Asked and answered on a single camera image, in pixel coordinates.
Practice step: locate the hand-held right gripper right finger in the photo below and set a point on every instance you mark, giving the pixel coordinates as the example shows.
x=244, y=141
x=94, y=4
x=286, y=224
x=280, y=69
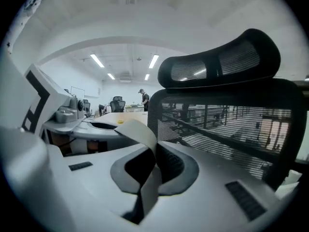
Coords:
x=205, y=209

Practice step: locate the small yellow object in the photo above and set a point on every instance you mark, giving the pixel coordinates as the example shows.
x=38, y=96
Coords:
x=120, y=121

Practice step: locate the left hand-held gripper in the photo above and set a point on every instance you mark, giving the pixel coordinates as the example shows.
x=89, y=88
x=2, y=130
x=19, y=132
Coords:
x=65, y=112

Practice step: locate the short ceiling light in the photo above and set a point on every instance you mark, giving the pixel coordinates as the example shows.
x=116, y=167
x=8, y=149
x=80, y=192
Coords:
x=111, y=76
x=147, y=76

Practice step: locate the whiteboard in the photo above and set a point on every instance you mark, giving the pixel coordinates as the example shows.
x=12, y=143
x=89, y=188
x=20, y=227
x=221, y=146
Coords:
x=77, y=92

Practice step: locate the dark office chair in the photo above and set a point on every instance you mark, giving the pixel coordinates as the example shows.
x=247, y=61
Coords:
x=87, y=106

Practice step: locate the white paper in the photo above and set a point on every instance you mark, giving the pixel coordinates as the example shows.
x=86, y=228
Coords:
x=288, y=184

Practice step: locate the black mesh office chair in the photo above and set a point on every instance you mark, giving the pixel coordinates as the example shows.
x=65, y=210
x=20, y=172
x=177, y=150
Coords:
x=285, y=98

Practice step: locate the wooden desk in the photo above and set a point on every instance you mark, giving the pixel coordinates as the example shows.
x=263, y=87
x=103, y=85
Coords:
x=135, y=117

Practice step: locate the black office chair with headrest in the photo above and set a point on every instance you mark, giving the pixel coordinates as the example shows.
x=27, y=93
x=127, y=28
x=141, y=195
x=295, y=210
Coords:
x=117, y=104

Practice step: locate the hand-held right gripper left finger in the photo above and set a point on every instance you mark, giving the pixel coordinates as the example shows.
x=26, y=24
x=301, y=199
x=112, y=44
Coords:
x=91, y=190

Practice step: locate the long ceiling light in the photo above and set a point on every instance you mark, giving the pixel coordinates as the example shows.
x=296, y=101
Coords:
x=97, y=60
x=153, y=61

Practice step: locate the white table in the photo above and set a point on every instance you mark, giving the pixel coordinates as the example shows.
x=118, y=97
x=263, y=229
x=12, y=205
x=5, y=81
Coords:
x=134, y=109

